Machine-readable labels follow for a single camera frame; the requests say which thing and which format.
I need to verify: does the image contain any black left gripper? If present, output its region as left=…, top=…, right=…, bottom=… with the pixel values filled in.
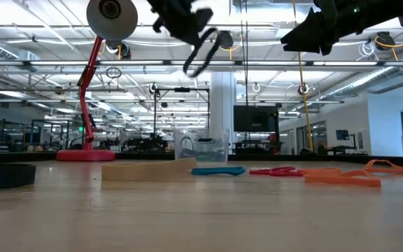
left=147, top=0, right=215, bottom=46

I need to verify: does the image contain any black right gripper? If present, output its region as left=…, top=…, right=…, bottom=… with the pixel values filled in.
left=280, top=0, right=357, bottom=56

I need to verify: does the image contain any black rubber band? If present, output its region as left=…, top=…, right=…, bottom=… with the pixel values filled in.
left=183, top=27, right=220, bottom=78
left=0, top=163, right=37, bottom=192

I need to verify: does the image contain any clear plastic bin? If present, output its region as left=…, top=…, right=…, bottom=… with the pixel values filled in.
left=173, top=128, right=230, bottom=165

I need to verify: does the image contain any red rubber band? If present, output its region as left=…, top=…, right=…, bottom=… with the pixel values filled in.
left=249, top=166, right=304, bottom=177

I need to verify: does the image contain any orange rubber band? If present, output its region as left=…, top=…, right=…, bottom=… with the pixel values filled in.
left=297, top=167, right=382, bottom=188
left=364, top=159, right=403, bottom=175

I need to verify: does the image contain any wooden spatula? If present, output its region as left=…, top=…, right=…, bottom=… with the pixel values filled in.
left=101, top=157, right=198, bottom=182

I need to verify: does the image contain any long ceiling light strip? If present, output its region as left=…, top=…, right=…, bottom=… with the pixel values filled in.
left=0, top=59, right=403, bottom=68

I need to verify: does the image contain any white building column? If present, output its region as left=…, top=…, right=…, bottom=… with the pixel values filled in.
left=209, top=71, right=238, bottom=134

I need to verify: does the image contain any black monitor on stand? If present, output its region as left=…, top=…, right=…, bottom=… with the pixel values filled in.
left=233, top=104, right=281, bottom=155

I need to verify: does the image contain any black background robot station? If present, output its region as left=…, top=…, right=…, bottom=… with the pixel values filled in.
left=103, top=136, right=170, bottom=154

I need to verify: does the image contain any red desk lamp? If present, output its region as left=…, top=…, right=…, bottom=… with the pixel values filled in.
left=55, top=0, right=139, bottom=162

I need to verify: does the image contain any black ceiling cable reel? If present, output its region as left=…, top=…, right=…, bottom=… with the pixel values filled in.
left=104, top=39, right=133, bottom=60
left=216, top=29, right=243, bottom=52
left=374, top=29, right=403, bottom=62

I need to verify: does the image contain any black camera rig frame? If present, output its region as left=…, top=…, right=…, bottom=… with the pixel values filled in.
left=153, top=86, right=211, bottom=141

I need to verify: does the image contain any yellow power cord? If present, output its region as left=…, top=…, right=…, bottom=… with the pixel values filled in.
left=297, top=52, right=314, bottom=152

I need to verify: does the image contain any black table frame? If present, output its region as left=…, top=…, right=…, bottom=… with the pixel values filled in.
left=0, top=150, right=403, bottom=169

